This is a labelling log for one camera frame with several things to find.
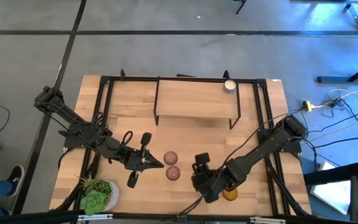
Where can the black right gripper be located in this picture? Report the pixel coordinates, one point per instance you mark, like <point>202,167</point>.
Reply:
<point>211,183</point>

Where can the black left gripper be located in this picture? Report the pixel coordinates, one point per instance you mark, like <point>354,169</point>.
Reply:
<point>129,158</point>

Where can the pink glass candle holder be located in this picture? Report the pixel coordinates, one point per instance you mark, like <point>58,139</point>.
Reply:
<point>173,173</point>
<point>170,158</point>

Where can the amber glass candle holder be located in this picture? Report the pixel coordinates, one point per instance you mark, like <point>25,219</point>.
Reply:
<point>230,195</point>

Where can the white candle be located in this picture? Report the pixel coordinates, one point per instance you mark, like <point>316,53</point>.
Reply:
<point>230,85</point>

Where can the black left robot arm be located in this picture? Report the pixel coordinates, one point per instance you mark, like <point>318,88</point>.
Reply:
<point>73,121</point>

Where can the white plant pot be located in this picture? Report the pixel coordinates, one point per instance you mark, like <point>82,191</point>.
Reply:
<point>115,194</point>

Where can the black horizontal metal beam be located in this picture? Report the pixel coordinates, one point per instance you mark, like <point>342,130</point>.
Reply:
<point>151,215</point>

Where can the green succulent plant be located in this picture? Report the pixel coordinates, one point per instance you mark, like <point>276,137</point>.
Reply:
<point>93,202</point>

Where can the wooden shelf with black legs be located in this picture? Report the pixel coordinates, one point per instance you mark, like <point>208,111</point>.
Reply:
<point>185,102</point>

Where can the person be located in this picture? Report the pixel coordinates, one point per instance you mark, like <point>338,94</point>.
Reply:
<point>15,179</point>

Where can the white floor panel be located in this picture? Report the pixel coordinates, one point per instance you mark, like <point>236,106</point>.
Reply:
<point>331,193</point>

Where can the black desk beam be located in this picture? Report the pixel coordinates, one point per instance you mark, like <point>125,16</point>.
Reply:
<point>334,173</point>

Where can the black power adapter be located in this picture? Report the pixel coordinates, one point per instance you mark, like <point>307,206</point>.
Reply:
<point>336,102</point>

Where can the blue floor bar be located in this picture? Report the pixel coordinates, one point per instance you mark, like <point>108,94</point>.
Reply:
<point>337,79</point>

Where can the black tripod leg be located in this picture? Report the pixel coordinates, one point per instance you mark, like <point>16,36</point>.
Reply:
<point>241,6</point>

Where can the silver metal bracket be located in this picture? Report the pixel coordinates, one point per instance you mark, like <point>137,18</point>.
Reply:
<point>95,216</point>
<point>267,220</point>

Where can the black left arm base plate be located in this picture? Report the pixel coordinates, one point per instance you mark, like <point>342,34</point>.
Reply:
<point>71,144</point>

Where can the black metal table frame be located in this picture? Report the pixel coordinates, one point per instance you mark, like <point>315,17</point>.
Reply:
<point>135,78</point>

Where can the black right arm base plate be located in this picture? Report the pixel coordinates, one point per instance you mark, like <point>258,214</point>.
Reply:
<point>294,146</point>

